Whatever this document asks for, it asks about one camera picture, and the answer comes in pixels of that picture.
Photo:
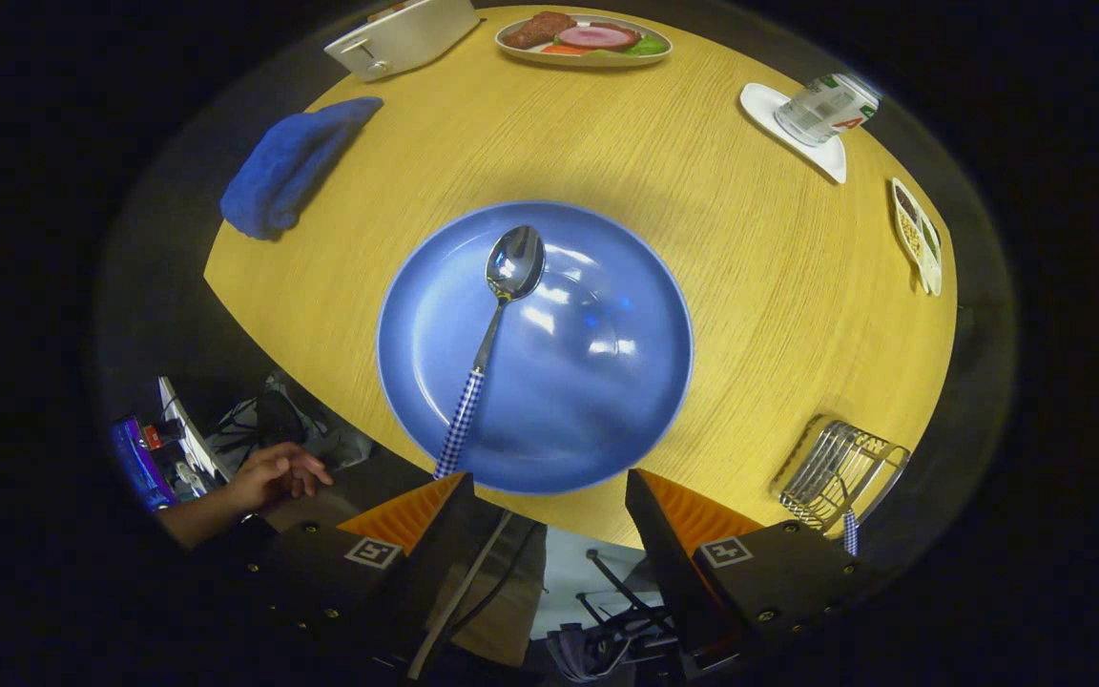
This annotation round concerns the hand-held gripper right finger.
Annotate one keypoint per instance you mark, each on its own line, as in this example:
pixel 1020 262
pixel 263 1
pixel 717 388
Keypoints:
pixel 673 572

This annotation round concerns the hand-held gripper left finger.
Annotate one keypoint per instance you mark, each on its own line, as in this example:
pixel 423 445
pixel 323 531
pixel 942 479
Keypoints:
pixel 416 582

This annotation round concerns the black metal stand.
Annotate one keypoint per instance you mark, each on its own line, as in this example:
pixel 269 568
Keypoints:
pixel 621 587

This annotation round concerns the dark bag with white trim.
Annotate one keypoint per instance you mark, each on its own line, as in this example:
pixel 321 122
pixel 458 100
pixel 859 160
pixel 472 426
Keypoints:
pixel 583 654

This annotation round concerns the blue round plate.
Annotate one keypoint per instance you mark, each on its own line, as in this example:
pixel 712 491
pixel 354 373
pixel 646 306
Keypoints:
pixel 597 382

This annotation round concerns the white flat panel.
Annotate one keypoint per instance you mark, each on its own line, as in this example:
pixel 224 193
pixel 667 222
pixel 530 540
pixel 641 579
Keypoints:
pixel 192 429

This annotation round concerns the purple lit device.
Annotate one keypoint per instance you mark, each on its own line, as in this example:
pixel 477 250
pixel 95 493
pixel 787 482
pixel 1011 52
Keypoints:
pixel 141 468

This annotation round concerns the white divided dish of beans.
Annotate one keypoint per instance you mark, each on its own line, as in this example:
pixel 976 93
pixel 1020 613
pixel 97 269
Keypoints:
pixel 917 239

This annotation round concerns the blue folded cloth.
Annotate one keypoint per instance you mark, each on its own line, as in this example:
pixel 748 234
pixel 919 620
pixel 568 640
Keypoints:
pixel 287 167

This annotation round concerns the white coaster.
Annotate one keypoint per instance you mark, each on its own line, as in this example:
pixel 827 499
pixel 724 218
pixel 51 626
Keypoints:
pixel 821 157

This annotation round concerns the white and green drink can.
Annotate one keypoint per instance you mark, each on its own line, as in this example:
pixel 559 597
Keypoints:
pixel 826 107

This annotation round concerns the oval plate of food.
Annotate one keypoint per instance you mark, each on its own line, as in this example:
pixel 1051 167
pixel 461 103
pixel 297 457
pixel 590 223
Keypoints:
pixel 588 40

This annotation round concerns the white toaster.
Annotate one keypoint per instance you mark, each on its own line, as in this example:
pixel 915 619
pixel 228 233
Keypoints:
pixel 406 38

